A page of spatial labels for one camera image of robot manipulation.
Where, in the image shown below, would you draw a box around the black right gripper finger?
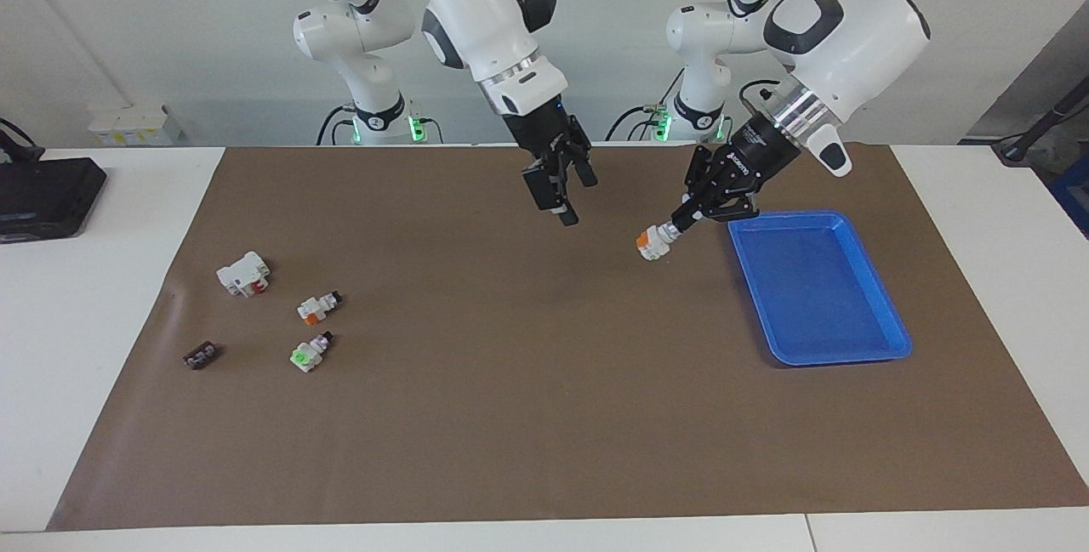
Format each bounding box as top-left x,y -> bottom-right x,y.
521,154 -> 582,228
565,117 -> 599,190

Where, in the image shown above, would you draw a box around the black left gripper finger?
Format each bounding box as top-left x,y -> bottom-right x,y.
681,185 -> 761,235
672,146 -> 726,230

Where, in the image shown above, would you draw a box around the orange push button switch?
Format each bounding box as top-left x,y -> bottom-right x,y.
636,224 -> 682,263

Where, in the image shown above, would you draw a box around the blue plastic tray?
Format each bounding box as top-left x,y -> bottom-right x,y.
727,210 -> 914,367

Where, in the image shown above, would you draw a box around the brown table mat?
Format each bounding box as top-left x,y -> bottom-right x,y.
47,144 -> 1089,532

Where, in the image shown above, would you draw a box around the black stand pole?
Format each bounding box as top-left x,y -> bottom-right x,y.
991,76 -> 1089,167

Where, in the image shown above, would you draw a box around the blue crate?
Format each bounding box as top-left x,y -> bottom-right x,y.
1048,174 -> 1089,240

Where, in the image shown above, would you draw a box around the white red circuit breaker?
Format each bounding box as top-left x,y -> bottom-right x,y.
216,251 -> 271,299

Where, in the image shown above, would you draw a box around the black electronics box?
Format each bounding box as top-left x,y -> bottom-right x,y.
0,157 -> 108,244

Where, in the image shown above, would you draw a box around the black left base cables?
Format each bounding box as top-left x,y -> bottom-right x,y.
605,67 -> 686,144

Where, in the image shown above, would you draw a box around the black base cables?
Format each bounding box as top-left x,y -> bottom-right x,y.
316,104 -> 446,147
605,67 -> 686,144

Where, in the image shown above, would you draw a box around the black right base cables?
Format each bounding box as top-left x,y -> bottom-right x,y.
316,104 -> 446,147

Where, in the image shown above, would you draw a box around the green block selector switch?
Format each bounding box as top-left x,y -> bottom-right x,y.
290,331 -> 334,373

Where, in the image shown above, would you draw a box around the white wall socket box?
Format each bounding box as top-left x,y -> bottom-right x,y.
88,104 -> 185,147

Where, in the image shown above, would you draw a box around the black box cable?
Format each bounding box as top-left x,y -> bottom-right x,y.
0,117 -> 45,164

